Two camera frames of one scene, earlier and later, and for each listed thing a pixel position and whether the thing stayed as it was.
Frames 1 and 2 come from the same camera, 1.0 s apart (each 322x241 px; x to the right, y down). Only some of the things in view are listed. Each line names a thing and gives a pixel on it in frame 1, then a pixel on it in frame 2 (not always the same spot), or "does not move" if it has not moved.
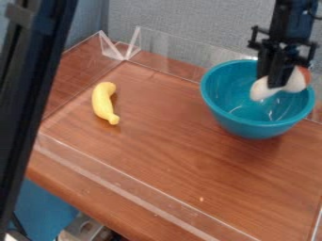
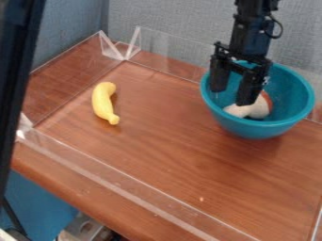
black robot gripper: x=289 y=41 → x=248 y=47
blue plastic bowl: x=252 y=119 does not move
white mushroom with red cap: x=297 y=83 → x=258 y=109
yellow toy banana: x=102 y=101 does not move
